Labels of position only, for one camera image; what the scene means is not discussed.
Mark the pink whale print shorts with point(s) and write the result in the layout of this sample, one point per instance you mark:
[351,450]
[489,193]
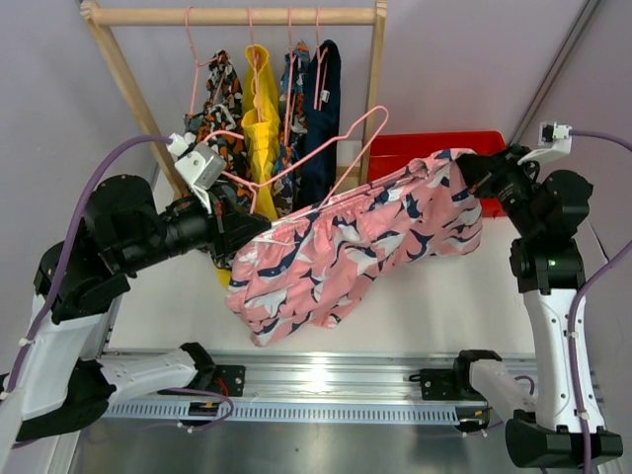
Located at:
[315,266]

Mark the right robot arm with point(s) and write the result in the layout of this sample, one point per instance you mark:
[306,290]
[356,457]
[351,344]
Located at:
[561,425]

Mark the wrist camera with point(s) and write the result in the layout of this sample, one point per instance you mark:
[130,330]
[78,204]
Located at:
[198,165]
[554,142]

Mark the navy blue shorts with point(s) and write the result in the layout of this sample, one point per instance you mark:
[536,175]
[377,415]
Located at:
[318,175]

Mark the red plastic tray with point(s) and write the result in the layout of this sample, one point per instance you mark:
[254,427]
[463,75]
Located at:
[389,153]

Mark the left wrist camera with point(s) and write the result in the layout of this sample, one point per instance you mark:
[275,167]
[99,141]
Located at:
[198,165]

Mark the blue orange patterned shorts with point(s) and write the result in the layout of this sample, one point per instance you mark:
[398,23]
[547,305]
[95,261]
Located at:
[284,189]

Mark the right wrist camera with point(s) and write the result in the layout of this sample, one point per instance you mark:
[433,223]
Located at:
[554,142]

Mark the black orange camouflage shorts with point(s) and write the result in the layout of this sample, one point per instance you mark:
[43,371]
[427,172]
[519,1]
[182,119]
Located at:
[222,110]

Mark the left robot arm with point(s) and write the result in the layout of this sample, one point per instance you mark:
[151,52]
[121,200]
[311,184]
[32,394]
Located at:
[119,233]

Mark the slotted cable duct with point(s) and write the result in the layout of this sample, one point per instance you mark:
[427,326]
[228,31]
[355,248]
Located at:
[407,413]

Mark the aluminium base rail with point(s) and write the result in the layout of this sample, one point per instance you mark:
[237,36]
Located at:
[326,378]

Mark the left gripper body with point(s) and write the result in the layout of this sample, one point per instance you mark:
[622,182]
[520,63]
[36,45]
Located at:
[189,227]

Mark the wooden clothes rack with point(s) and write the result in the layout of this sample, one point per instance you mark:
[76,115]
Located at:
[100,21]

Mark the yellow shorts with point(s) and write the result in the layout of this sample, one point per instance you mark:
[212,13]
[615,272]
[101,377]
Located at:
[261,139]

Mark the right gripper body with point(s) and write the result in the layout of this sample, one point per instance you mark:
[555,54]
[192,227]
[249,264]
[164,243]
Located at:
[512,184]

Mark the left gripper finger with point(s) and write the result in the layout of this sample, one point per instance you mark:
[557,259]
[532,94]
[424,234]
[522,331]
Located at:
[223,206]
[236,229]

